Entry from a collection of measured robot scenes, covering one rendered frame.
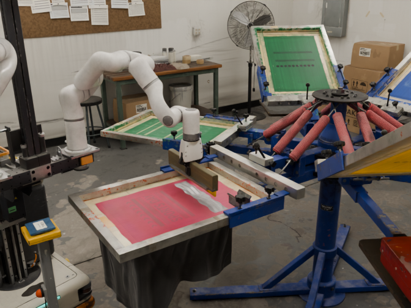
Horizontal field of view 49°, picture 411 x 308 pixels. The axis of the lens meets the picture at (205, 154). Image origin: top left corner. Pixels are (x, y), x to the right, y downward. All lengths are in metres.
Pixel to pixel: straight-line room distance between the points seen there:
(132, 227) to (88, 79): 0.69
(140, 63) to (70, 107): 0.42
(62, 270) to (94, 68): 1.36
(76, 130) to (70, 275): 1.01
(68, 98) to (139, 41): 3.94
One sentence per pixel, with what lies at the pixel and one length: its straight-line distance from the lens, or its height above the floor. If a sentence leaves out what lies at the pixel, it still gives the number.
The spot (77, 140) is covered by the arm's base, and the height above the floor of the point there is 1.20.
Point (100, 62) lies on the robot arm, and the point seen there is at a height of 1.58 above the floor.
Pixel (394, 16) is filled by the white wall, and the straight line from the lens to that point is 6.35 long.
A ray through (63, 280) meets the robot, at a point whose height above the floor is 0.28.
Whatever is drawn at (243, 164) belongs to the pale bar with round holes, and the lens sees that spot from 2.28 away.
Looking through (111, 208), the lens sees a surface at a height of 0.95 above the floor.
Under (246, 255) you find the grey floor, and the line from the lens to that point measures 3.42.
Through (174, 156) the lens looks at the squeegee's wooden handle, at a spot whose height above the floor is 1.13.
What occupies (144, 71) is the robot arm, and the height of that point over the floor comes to 1.54.
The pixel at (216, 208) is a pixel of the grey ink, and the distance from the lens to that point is 2.00.
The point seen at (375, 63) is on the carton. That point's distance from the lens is 5.99.
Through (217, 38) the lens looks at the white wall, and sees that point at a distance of 6.65.
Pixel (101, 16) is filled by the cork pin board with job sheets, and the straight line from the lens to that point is 5.79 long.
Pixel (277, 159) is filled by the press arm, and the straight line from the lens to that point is 2.33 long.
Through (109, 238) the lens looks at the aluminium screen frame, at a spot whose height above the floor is 0.99.
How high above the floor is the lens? 1.90
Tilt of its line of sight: 21 degrees down
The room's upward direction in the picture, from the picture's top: 1 degrees counter-clockwise
